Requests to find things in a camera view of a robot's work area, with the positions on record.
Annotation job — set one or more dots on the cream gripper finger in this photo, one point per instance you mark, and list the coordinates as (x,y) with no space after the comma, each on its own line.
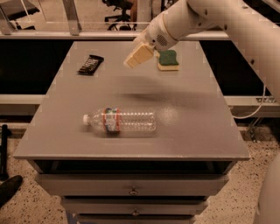
(141,53)

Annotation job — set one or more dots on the black rxbar chocolate bar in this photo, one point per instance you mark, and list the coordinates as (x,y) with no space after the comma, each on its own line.
(91,65)

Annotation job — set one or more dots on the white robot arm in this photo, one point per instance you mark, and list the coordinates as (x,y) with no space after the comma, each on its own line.
(258,41)

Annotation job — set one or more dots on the clear plastic water bottle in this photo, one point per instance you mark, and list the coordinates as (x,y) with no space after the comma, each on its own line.
(117,120)

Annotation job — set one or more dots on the green yellow sponge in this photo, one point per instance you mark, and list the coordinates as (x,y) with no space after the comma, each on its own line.
(167,61)

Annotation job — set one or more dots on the grey drawer cabinet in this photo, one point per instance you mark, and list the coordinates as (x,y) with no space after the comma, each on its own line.
(132,146)

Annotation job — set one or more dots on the grey metal railing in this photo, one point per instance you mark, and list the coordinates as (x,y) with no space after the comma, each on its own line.
(73,29)

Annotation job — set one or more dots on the top grey drawer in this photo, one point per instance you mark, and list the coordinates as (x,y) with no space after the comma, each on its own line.
(131,185)

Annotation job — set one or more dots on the grey drawer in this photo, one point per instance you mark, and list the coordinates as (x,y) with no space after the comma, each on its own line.
(131,185)
(135,206)
(123,219)

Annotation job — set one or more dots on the middle grey drawer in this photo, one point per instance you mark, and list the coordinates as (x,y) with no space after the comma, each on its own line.
(135,206)

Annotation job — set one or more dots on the bottom grey drawer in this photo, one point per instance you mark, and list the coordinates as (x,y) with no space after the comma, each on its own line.
(123,219)

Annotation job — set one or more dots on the black shoe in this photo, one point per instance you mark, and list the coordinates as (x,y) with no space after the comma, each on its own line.
(8,188)

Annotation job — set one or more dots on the black stand post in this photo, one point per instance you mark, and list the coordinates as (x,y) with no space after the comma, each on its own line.
(4,133)

